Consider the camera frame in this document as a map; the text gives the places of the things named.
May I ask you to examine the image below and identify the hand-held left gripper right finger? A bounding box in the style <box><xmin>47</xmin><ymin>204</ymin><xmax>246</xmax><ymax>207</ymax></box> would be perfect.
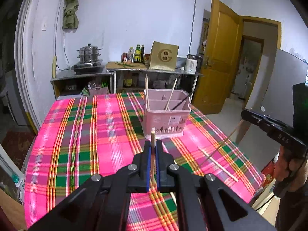
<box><xmin>155</xmin><ymin>140</ymin><xmax>277</xmax><ymax>231</ymax></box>

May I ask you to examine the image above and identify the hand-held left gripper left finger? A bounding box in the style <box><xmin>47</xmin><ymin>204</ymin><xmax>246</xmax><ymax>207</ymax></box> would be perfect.
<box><xmin>28</xmin><ymin>140</ymin><xmax>153</xmax><ymax>231</ymax></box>

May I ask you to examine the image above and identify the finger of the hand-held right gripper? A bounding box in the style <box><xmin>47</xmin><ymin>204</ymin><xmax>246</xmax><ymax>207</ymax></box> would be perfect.
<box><xmin>241</xmin><ymin>109</ymin><xmax>270</xmax><ymax>133</ymax></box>
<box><xmin>261</xmin><ymin>115</ymin><xmax>293</xmax><ymax>130</ymax></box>

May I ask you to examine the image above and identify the light wooden chopstick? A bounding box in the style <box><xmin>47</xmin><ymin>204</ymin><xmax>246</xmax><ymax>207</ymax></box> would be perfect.
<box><xmin>151</xmin><ymin>130</ymin><xmax>156</xmax><ymax>187</ymax></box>
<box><xmin>197</xmin><ymin>146</ymin><xmax>239</xmax><ymax>183</ymax></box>
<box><xmin>199</xmin><ymin>120</ymin><xmax>243</xmax><ymax>169</ymax></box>
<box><xmin>145</xmin><ymin>74</ymin><xmax>150</xmax><ymax>110</ymax></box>
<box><xmin>166</xmin><ymin>78</ymin><xmax>178</xmax><ymax>111</ymax></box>

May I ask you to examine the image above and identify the pink plastic utensil basket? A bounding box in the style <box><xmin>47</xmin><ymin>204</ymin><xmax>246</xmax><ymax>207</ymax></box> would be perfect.
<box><xmin>144</xmin><ymin>89</ymin><xmax>192</xmax><ymax>139</ymax></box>

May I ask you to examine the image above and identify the red cardboard box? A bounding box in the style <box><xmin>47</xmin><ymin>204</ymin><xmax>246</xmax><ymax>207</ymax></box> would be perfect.
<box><xmin>261</xmin><ymin>160</ymin><xmax>280</xmax><ymax>188</ymax></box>

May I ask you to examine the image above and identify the grey refrigerator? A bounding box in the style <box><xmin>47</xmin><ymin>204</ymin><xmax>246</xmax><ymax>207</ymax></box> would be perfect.
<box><xmin>235</xmin><ymin>48</ymin><xmax>308</xmax><ymax>150</ymax></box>

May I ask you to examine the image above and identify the pink plaid tablecloth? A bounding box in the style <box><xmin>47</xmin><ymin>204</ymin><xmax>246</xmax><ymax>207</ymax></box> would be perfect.
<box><xmin>24</xmin><ymin>92</ymin><xmax>266</xmax><ymax>231</ymax></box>

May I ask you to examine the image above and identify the yellow wooden door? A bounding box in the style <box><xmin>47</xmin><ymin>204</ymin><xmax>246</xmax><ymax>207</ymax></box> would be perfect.
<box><xmin>192</xmin><ymin>0</ymin><xmax>243</xmax><ymax>115</ymax></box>

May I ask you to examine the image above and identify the white electric kettle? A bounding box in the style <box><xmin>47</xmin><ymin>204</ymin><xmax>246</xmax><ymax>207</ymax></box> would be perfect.
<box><xmin>185</xmin><ymin>54</ymin><xmax>203</xmax><ymax>74</ymax></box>

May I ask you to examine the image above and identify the pink storage basket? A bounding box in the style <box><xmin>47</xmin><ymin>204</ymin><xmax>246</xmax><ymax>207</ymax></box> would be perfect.
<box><xmin>88</xmin><ymin>83</ymin><xmax>109</xmax><ymax>95</ymax></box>

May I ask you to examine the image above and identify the long steel counter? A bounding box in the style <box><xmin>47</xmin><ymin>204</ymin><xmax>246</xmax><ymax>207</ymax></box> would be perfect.
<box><xmin>107</xmin><ymin>66</ymin><xmax>205</xmax><ymax>95</ymax></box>

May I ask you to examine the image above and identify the golden cardboard box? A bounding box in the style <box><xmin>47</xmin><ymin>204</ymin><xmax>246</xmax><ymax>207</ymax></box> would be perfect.
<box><xmin>149</xmin><ymin>41</ymin><xmax>180</xmax><ymax>72</ymax></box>

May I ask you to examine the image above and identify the wooden cutting board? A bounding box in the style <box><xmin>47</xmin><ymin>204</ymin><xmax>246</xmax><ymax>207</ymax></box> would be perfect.
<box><xmin>106</xmin><ymin>61</ymin><xmax>148</xmax><ymax>69</ymax></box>

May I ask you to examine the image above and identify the green oil bottle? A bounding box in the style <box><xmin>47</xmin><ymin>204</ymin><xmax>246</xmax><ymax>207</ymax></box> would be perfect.
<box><xmin>133</xmin><ymin>44</ymin><xmax>141</xmax><ymax>63</ymax></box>

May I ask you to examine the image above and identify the steel counter with stove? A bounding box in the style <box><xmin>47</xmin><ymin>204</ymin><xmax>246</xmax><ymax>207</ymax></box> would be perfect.
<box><xmin>50</xmin><ymin>66</ymin><xmax>115</xmax><ymax>100</ymax></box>

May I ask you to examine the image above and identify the steel steamer pot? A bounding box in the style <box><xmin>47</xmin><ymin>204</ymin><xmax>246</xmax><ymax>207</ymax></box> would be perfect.
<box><xmin>76</xmin><ymin>43</ymin><xmax>102</xmax><ymax>63</ymax></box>

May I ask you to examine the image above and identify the brown wooden board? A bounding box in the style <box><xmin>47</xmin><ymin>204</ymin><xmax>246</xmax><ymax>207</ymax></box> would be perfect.
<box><xmin>0</xmin><ymin>188</ymin><xmax>27</xmax><ymax>231</ymax></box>

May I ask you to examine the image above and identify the green hanging curtain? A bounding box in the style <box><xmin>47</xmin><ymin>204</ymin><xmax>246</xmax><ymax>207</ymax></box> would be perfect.
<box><xmin>62</xmin><ymin>0</ymin><xmax>82</xmax><ymax>29</ymax></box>

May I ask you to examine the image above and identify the yellow door frame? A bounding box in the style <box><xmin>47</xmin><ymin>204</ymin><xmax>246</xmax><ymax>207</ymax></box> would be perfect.
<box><xmin>238</xmin><ymin>16</ymin><xmax>282</xmax><ymax>101</ymax></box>

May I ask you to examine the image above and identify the wall poster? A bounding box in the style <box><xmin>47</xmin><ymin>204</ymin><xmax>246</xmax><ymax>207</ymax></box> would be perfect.
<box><xmin>201</xmin><ymin>10</ymin><xmax>211</xmax><ymax>56</ymax></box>

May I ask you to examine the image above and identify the air conditioner cable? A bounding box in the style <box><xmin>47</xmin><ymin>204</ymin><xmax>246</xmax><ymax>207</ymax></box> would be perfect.
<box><xmin>189</xmin><ymin>0</ymin><xmax>196</xmax><ymax>54</ymax></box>

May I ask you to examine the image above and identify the stove power cable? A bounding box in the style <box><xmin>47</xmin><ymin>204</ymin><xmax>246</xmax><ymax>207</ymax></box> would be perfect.
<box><xmin>56</xmin><ymin>0</ymin><xmax>73</xmax><ymax>71</ymax></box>

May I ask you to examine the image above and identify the white sliding door frame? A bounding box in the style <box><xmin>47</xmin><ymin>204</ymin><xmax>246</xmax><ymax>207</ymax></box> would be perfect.
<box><xmin>14</xmin><ymin>0</ymin><xmax>63</xmax><ymax>135</ymax></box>

